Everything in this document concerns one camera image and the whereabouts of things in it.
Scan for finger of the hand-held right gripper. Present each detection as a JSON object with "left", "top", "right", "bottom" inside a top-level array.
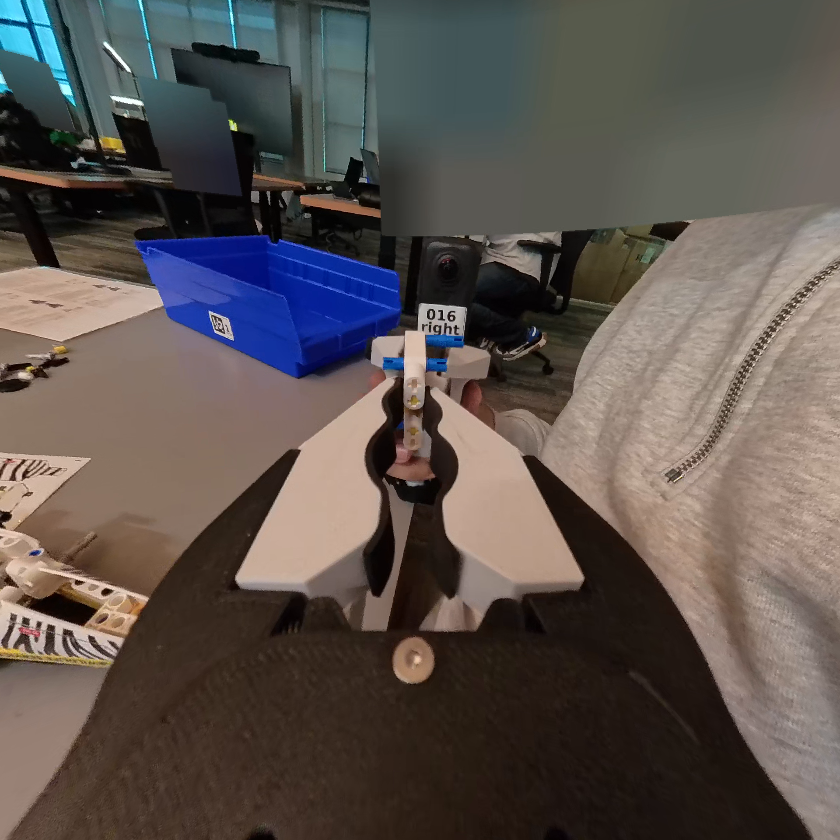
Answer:
[
  {"left": 449, "top": 346, "right": 492, "bottom": 400},
  {"left": 369, "top": 336, "right": 406, "bottom": 380}
]

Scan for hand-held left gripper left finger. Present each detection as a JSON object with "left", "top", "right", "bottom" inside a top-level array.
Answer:
[{"left": 235, "top": 379, "right": 398, "bottom": 631}]

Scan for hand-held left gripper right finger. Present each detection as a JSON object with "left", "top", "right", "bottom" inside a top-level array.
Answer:
[{"left": 430, "top": 387, "right": 585, "bottom": 631}]

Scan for white yellow blue lego assembly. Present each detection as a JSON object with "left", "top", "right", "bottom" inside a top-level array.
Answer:
[{"left": 382, "top": 330, "right": 466, "bottom": 462}]

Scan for zebra striped lego helicopter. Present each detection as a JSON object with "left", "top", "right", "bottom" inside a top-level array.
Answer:
[{"left": 0, "top": 528, "right": 149, "bottom": 668}]

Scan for person's right forearm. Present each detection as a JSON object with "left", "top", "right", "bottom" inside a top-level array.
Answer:
[{"left": 493, "top": 408, "right": 553, "bottom": 458}]

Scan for small loose lego parts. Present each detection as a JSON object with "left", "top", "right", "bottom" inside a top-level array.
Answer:
[{"left": 0, "top": 344, "right": 72, "bottom": 393}]

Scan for person's right hand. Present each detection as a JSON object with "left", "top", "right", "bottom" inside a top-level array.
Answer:
[{"left": 367, "top": 371, "right": 497, "bottom": 484}]

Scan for black office chair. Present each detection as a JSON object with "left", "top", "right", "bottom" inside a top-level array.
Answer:
[{"left": 489, "top": 230, "right": 595, "bottom": 382}]

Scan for blue plastic bin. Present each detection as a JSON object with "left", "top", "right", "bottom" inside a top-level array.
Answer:
[{"left": 134, "top": 235, "right": 402, "bottom": 379}]

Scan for person in grey hoodie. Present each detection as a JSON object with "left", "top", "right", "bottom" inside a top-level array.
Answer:
[{"left": 543, "top": 206, "right": 840, "bottom": 840}]

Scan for large dark monitor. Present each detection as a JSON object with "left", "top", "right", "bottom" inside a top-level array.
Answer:
[{"left": 172, "top": 42, "right": 294, "bottom": 158}]

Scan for printed instruction sheet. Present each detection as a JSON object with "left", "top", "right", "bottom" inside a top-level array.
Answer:
[{"left": 0, "top": 266, "right": 164, "bottom": 342}]

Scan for long wooden desk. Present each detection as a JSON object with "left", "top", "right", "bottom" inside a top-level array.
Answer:
[{"left": 0, "top": 164, "right": 304, "bottom": 266}]

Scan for window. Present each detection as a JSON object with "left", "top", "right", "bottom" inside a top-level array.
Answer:
[{"left": 0, "top": 0, "right": 70, "bottom": 89}]

